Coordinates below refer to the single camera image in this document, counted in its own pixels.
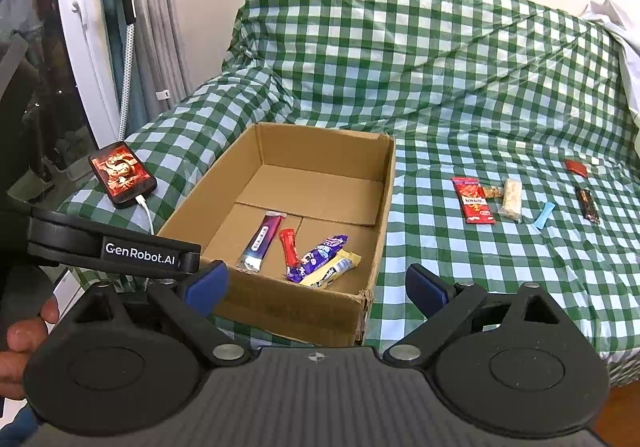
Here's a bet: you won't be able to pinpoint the small blue snack packet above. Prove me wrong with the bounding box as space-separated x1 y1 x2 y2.
531 202 556 230

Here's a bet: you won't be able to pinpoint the green checked blanket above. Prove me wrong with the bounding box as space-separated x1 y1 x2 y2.
60 0 640 385

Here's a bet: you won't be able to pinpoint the person's left hand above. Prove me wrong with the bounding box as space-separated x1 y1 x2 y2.
0 299 61 399

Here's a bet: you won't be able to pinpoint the purple chocolate bar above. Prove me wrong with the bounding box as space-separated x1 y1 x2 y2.
287 233 349 284

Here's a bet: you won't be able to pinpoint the white rice snack bar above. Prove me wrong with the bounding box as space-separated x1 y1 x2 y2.
496 178 523 220

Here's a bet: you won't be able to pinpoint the long purple red snack packet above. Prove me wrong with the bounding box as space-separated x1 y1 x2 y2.
236 211 287 274

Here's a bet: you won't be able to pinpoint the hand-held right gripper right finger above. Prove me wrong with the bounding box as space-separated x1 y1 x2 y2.
381 264 567 369

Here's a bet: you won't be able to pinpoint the white door frame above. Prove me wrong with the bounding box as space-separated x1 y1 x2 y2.
50 0 126 148

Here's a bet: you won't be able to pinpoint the black smartphone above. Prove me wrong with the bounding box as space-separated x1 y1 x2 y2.
88 141 158 209

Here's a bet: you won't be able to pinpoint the white charging cable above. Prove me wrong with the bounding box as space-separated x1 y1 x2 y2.
139 196 157 237

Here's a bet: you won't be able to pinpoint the yellow white snack bar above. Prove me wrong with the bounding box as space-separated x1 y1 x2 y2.
300 249 362 289

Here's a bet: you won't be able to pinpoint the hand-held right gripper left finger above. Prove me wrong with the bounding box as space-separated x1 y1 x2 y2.
69 261 254 369

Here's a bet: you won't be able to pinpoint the grey shoes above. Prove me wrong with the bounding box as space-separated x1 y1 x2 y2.
52 137 77 172

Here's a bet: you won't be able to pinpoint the pale printed quilt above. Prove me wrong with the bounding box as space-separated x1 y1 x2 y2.
580 0 640 128

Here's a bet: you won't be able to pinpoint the red stick snack packet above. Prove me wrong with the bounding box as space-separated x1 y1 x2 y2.
278 228 301 280

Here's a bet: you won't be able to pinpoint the brown cardboard box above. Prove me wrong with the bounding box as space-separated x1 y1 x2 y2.
157 122 397 348

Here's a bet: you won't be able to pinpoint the dark brown chocolate bar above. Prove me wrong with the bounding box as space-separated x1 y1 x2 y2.
574 187 601 226

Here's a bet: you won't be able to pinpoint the grey curtain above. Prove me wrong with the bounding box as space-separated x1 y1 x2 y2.
120 0 189 128

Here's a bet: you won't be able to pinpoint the braided steamer hose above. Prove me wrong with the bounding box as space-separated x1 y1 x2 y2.
116 22 137 140

